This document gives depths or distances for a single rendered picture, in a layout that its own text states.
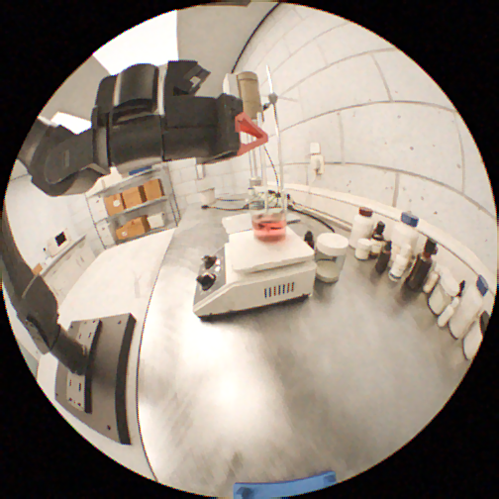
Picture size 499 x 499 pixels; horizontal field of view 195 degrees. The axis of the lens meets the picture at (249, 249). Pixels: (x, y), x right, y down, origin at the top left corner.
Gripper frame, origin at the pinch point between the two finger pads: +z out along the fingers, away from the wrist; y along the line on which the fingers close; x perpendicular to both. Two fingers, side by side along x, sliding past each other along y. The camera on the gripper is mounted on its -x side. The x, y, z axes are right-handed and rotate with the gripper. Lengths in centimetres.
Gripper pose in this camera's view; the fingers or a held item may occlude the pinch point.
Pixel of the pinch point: (261, 138)
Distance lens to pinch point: 25.0
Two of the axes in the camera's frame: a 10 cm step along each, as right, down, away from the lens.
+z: 7.9, -3.6, 5.0
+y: -6.1, -3.4, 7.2
